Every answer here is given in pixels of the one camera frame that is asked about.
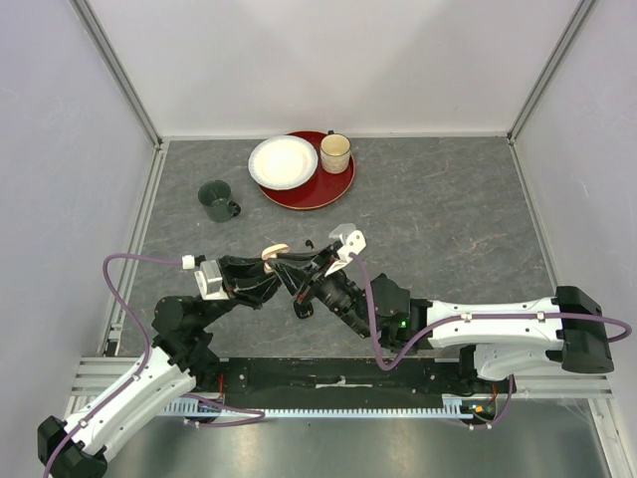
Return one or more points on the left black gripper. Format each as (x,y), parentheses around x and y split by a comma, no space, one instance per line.
(246,281)

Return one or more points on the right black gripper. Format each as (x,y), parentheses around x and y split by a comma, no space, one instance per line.
(302,279)

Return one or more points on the pink earbud charging case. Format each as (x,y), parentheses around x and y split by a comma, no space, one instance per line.
(275,251)

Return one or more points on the black earbud charging case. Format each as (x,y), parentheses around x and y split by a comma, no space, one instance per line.
(303,311)

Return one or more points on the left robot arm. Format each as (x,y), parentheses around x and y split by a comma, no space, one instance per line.
(174,362)

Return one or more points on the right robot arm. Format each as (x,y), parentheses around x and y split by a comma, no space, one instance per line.
(497,340)

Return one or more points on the red round tray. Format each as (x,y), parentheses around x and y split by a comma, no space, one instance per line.
(321,190)

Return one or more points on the dark green mug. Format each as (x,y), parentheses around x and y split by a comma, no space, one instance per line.
(216,198)

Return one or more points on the white paper plate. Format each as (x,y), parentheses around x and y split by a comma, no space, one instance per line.
(283,162)

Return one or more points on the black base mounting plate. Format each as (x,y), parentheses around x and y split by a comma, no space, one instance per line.
(343,383)

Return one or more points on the beige ceramic cup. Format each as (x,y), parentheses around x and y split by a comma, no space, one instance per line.
(335,151)

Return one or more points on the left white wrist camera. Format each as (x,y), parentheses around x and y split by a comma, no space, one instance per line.
(208,277)

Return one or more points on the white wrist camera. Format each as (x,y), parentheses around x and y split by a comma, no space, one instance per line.
(352,241)
(208,277)

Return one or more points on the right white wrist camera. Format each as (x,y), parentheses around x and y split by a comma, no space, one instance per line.
(352,241)

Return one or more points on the slotted cable duct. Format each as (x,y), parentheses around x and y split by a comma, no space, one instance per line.
(451,408)

